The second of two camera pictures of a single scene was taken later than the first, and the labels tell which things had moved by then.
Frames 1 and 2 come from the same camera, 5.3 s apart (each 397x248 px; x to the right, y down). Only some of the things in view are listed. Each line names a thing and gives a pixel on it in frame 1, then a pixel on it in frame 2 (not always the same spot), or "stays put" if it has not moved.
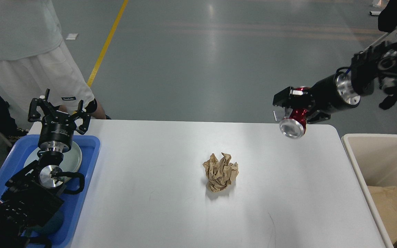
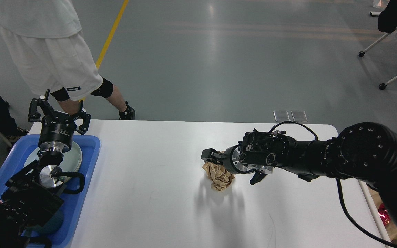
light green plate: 71,162 stays put
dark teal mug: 51,227 stays put
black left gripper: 57,128 stays put
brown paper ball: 220,174 stays put
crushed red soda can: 294,126 → 385,214
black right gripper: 335,93 → 231,162
